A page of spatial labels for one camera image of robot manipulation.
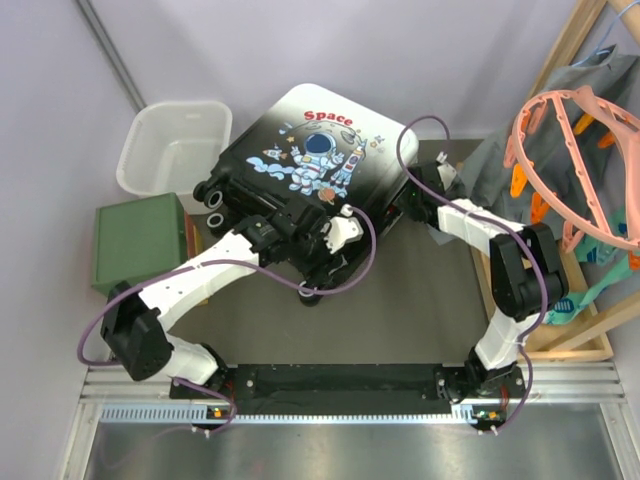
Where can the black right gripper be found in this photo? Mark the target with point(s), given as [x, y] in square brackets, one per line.
[417, 181]

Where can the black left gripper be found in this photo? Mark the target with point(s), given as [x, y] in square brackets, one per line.
[316, 247]

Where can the white black space suitcase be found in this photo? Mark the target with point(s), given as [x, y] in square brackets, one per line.
[317, 144]

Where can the white plastic basket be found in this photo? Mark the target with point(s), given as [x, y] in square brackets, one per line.
[171, 147]

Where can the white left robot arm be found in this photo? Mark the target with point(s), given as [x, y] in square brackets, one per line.
[137, 327]

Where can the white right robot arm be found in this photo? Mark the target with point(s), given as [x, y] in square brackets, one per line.
[527, 277]

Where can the grey shirt on hanger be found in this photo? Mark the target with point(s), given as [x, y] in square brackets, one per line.
[484, 179]

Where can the green drawer box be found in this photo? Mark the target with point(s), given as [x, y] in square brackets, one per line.
[141, 239]

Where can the white teal sock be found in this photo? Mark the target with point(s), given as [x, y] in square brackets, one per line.
[565, 310]

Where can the pink round clip hanger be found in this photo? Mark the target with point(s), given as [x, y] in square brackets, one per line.
[622, 132]

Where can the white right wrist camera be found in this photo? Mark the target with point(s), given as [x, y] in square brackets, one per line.
[446, 171]

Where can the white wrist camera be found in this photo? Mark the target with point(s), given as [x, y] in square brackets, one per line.
[343, 229]
[446, 171]

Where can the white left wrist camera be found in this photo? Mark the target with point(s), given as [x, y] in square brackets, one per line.
[343, 229]

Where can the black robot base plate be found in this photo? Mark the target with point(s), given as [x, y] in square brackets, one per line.
[356, 389]

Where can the wooden clothes rack frame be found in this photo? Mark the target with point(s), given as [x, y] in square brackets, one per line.
[585, 338]

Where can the light blue wire hanger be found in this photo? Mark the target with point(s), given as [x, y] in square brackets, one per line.
[603, 46]

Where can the aluminium rail frame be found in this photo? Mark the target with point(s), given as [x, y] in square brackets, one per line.
[109, 392]

